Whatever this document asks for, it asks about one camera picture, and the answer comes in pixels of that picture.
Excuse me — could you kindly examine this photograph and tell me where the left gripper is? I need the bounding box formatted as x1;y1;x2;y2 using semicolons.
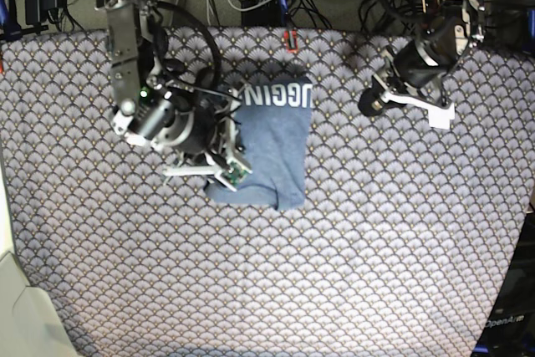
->
358;45;455;130

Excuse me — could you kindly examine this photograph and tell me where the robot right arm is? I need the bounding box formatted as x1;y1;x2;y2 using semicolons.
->
96;0;252;191

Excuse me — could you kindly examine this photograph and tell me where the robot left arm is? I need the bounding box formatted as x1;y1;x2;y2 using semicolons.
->
359;0;485;130

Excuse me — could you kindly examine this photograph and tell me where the black box behind table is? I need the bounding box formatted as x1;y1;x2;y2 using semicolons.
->
240;0;287;28

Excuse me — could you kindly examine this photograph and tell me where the fan-patterned tablecloth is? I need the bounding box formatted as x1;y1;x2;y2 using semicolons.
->
1;28;534;356

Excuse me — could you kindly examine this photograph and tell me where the blue T-shirt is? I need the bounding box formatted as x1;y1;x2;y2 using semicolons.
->
205;78;313;211

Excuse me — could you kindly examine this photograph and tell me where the white furniture at left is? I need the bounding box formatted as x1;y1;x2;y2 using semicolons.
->
1;180;78;356

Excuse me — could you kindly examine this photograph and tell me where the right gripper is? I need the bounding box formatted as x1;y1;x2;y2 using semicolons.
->
125;85;252;191

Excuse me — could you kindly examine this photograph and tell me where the red table clamp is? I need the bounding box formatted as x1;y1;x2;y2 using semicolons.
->
283;29;298;54

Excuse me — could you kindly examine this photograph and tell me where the black OpenArm base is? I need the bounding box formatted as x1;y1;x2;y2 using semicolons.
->
471;212;534;356

